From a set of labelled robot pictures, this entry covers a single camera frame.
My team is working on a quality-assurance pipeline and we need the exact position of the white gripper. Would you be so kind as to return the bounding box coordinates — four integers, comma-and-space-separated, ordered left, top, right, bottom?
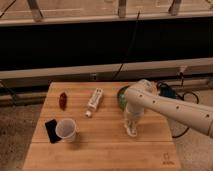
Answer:
124, 108, 144, 125

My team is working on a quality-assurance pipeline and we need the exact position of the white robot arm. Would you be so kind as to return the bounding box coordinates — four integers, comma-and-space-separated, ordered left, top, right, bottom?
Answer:
124, 79, 213, 138

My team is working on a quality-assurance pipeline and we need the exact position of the green bowl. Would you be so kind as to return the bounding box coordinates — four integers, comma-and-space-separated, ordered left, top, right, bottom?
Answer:
117, 86, 127, 110

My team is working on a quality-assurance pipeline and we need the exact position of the blue power adapter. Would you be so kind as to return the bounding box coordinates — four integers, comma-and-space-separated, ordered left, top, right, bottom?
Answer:
160, 88, 176, 99

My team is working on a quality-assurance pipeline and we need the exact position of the white tube with cap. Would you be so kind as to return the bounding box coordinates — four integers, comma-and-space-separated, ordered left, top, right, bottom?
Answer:
85, 88, 104, 117

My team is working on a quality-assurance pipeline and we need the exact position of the translucent plastic cup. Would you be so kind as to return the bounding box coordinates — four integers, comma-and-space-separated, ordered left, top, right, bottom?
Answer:
55, 118, 77, 142

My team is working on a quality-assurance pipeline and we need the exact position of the dark red chili pepper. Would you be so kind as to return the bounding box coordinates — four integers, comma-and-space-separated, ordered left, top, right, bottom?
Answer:
59, 92, 67, 110

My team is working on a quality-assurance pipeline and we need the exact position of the black rectangular phone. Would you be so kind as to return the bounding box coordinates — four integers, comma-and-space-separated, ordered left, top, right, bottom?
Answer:
45, 119, 61, 144

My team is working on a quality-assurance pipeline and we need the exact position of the black floor cable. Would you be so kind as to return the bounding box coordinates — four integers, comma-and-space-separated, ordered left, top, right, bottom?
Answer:
155, 80, 200, 139

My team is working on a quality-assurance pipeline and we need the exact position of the black hanging cable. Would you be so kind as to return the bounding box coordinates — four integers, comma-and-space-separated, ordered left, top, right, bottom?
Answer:
111, 9, 141, 81

